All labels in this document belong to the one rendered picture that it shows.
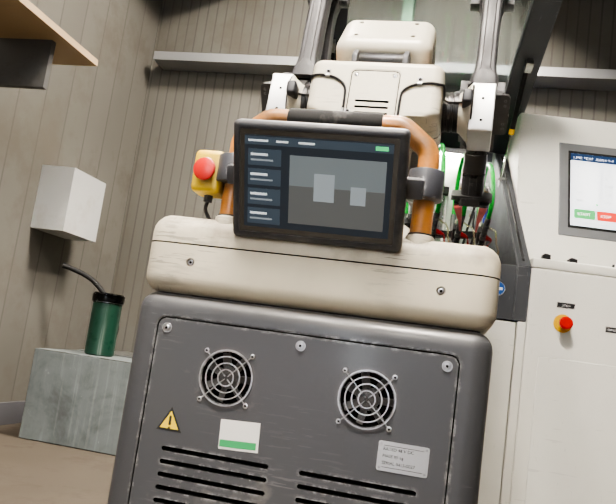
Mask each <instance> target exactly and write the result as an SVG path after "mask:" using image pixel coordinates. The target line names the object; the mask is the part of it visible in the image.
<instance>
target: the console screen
mask: <svg viewBox="0 0 616 504"><path fill-rule="evenodd" d="M558 235H564V236H572V237H580V238H589V239H597V240H605V241H613V242H616V149H615V148H606V147H597V146H588V145H579V144H570V143H561V142H560V143H559V200H558Z"/></svg>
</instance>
